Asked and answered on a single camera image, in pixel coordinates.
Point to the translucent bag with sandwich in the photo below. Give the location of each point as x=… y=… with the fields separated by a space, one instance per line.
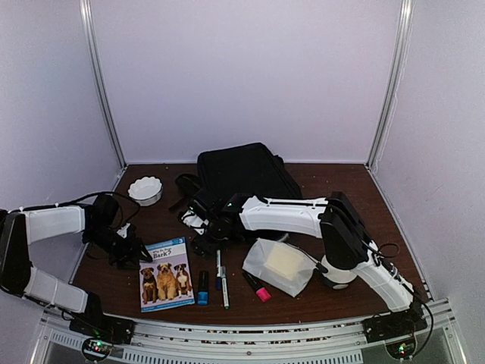
x=280 y=265

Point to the right aluminium corner post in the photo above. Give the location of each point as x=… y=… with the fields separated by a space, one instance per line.
x=390 y=96

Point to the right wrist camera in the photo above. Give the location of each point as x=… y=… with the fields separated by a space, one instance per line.
x=192 y=220

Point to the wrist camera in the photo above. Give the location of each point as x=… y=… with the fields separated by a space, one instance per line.
x=192 y=220
x=128 y=231

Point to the black student backpack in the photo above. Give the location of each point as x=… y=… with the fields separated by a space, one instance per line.
x=248 y=169

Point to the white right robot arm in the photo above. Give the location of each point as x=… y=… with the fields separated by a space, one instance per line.
x=347 y=244

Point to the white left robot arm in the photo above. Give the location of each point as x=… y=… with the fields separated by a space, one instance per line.
x=29 y=236

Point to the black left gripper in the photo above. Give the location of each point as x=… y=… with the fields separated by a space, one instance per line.
x=132 y=249

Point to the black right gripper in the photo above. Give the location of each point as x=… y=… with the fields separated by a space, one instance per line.
x=206 y=249

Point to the right circuit board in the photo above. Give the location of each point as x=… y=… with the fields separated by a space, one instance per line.
x=401 y=349

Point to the dog picture book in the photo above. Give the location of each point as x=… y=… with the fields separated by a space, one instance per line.
x=166 y=282

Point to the white pen green tip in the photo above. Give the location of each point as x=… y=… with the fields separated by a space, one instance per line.
x=224 y=286

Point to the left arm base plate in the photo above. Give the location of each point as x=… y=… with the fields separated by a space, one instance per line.
x=111 y=330

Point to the white fluted ceramic bowl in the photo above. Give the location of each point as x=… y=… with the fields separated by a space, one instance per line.
x=146 y=191

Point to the blue highlighter marker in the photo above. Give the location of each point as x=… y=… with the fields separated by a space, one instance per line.
x=203 y=291

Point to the pink highlighter marker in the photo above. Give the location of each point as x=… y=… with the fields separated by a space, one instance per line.
x=256 y=286

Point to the left aluminium corner post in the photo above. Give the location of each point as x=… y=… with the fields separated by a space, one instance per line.
x=100 y=87

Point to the white bowl black base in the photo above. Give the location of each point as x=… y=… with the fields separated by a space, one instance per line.
x=335 y=278

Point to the circuit board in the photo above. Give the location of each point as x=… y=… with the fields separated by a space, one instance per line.
x=94 y=349
x=401 y=349

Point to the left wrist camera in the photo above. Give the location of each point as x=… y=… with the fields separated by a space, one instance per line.
x=128 y=231

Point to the left circuit board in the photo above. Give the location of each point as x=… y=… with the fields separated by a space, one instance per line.
x=94 y=349

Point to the aluminium corner post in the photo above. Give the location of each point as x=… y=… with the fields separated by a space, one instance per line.
x=390 y=96
x=100 y=87

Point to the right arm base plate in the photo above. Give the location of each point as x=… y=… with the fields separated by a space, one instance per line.
x=396 y=324

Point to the aluminium front rail frame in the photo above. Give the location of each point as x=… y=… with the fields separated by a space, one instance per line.
x=336 y=341

